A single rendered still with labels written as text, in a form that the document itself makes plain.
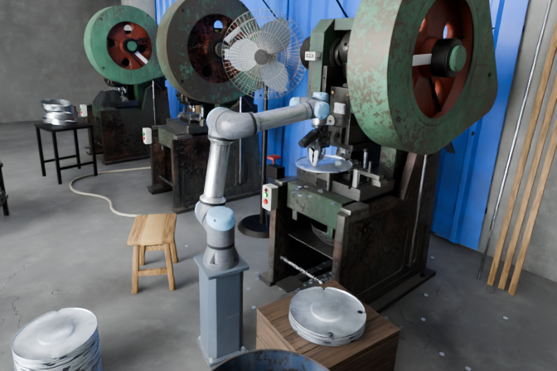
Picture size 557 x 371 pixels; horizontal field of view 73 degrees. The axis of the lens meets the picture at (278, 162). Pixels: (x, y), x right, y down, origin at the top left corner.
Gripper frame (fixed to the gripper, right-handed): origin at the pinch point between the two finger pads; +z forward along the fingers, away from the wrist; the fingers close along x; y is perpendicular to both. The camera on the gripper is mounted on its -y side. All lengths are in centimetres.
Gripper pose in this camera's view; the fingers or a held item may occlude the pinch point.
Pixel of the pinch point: (312, 164)
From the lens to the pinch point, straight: 190.3
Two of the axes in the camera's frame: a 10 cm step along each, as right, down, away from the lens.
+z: -0.4, 9.6, 2.8
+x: -6.5, -2.4, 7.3
